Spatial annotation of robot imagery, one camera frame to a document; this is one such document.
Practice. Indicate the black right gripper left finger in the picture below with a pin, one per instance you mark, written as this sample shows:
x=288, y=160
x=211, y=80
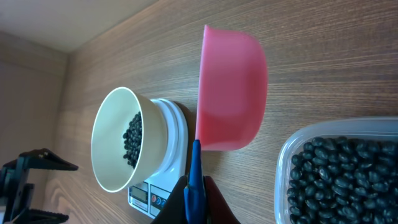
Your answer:
x=174, y=210

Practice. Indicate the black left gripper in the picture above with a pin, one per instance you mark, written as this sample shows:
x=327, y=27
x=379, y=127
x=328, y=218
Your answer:
x=16, y=193

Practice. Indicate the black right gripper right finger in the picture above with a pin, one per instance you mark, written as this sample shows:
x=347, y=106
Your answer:
x=218, y=211

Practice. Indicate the white bowl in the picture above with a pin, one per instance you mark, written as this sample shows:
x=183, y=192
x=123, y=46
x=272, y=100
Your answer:
x=107, y=144

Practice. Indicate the pink scoop with blue handle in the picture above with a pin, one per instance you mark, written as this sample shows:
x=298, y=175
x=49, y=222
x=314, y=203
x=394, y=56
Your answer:
x=232, y=96

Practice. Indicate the white digital kitchen scale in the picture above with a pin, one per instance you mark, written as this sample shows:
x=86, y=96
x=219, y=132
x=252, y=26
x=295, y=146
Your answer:
x=150, y=196

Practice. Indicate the black beans in bowl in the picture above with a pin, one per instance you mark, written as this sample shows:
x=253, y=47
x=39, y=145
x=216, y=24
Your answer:
x=133, y=140

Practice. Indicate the pile of black beans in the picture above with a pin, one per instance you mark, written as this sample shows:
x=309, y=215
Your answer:
x=341, y=180

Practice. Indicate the clear plastic container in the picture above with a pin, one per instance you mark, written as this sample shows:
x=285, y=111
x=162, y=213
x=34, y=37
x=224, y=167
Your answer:
x=368, y=128

